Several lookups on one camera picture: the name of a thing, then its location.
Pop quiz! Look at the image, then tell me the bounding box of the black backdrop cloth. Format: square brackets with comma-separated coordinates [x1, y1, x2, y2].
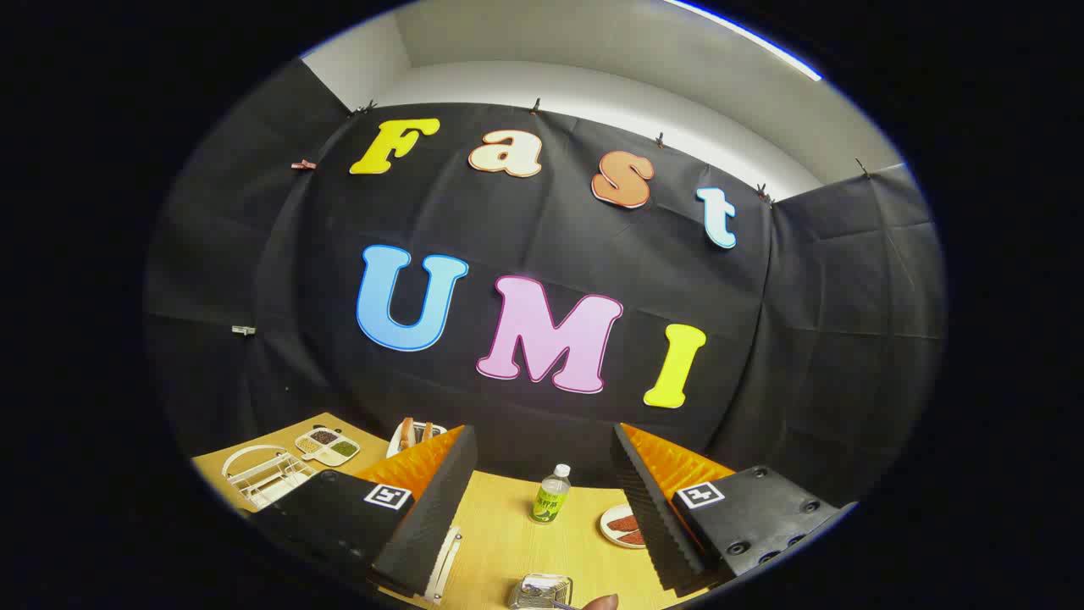
[144, 59, 948, 511]

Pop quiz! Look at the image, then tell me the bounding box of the white toaster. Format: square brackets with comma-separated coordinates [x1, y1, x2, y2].
[387, 421, 448, 459]

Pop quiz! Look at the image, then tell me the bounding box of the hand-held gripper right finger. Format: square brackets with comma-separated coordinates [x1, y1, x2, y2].
[611, 423, 858, 594]

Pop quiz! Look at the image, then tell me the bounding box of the green label drink bottle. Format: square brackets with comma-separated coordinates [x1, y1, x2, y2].
[530, 464, 572, 525]

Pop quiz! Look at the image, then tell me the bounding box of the small white oval dish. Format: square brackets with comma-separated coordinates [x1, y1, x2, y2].
[599, 504, 649, 550]

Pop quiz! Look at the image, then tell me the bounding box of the white wire dish rack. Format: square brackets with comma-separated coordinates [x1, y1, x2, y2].
[222, 445, 463, 604]

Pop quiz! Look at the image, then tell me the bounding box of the divided snack tray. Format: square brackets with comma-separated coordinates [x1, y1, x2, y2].
[295, 428, 362, 468]

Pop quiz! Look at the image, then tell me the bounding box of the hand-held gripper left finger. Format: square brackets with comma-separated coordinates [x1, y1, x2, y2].
[252, 425, 478, 599]

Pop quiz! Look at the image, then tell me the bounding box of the metal wire basket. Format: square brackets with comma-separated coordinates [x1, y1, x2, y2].
[507, 574, 574, 610]

